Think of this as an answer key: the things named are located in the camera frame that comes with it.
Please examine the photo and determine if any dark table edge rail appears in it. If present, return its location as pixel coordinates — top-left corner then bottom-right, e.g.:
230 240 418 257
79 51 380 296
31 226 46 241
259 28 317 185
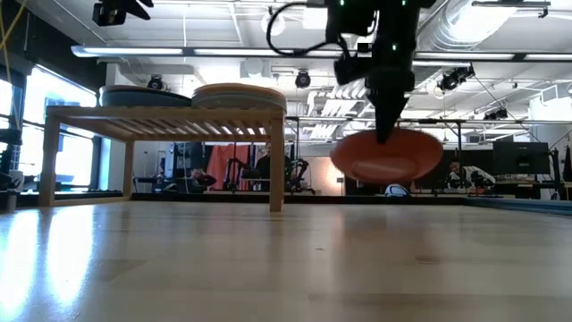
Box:
464 196 572 217
17 191 468 207

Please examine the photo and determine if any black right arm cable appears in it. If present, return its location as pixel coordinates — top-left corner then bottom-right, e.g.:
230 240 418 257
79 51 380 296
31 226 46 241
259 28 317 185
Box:
266 1 346 58

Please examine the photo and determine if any person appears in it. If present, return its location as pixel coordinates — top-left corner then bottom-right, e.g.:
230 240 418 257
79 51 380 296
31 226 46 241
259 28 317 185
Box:
189 167 219 193
253 141 273 192
445 157 498 190

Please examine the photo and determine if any orange plate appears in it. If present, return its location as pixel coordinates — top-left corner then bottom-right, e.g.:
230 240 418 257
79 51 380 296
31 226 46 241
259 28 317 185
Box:
329 127 445 186

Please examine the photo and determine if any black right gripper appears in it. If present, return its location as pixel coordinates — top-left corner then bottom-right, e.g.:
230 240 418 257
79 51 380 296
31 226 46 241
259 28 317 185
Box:
366 66 416 145

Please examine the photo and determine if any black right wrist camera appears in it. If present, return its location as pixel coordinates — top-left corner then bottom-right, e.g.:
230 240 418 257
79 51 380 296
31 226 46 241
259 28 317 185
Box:
332 53 373 87

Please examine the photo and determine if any round ceiling lamp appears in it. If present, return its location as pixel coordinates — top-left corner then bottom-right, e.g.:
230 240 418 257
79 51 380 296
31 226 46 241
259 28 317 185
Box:
261 11 287 37

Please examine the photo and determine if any black ceiling rail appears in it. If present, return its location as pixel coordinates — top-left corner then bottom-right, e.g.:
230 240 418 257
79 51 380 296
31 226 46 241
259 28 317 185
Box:
471 0 551 19

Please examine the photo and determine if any silver ventilation duct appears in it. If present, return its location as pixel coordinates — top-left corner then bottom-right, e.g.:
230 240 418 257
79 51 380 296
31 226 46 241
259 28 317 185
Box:
410 0 519 93

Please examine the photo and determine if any overhead frame light bar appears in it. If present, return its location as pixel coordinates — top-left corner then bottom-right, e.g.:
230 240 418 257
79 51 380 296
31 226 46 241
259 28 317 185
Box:
70 44 572 63

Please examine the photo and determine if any black ceiling camera cluster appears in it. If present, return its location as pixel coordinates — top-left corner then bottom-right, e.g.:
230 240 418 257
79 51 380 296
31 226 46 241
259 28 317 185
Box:
437 65 475 93

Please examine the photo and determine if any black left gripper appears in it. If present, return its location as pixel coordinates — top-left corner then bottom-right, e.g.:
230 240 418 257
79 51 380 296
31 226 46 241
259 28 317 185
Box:
106 0 155 21

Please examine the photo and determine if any wooden slatted shelf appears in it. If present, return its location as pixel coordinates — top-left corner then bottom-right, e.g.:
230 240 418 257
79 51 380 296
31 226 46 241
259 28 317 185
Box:
38 106 286 213

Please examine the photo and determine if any blue plate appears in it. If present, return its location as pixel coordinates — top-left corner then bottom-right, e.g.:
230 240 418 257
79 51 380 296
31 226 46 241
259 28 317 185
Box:
98 88 194 108

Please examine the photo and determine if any large bright window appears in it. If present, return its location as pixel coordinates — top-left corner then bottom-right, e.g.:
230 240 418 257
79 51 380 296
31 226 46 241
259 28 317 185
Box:
0 66 106 193

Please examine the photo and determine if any orange cloth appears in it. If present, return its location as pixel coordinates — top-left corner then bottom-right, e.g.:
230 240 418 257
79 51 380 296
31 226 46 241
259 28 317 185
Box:
206 143 251 191

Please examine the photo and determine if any black equipment rack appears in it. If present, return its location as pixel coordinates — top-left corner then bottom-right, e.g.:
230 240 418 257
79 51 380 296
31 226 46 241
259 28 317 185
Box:
0 127 24 212

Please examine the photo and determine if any black computer monitor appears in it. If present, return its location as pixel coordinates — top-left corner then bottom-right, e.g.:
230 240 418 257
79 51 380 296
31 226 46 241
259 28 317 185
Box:
493 141 551 176

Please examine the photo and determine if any black stand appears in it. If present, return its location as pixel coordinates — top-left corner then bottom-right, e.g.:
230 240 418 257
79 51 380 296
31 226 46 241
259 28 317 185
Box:
550 145 572 200

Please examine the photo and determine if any black pipe frame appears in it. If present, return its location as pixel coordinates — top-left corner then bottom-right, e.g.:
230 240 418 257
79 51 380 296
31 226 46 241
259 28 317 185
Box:
284 115 572 193

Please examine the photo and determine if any yellow cable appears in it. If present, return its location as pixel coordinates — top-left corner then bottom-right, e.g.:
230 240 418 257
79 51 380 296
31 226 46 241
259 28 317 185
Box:
0 0 29 90

